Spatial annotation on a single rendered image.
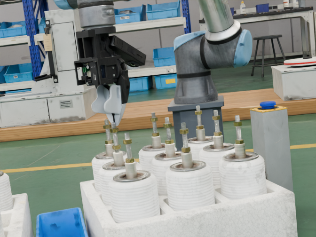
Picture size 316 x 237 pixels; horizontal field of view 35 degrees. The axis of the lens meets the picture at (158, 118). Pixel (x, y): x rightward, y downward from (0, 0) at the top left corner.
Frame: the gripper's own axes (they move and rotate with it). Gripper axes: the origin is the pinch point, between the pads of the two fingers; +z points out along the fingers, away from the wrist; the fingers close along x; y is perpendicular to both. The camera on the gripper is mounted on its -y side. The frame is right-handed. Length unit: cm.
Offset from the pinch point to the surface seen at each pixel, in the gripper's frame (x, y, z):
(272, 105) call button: 20.2, -35.1, 3.0
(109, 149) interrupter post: -8.7, -5.2, 8.3
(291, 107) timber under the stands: -47, -202, 31
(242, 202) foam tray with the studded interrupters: 27.4, -3.5, 17.2
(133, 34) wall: -545, -652, -40
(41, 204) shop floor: -66, -26, 35
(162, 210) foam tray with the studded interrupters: 14.2, 5.2, 17.5
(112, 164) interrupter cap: -1.7, 1.7, 9.9
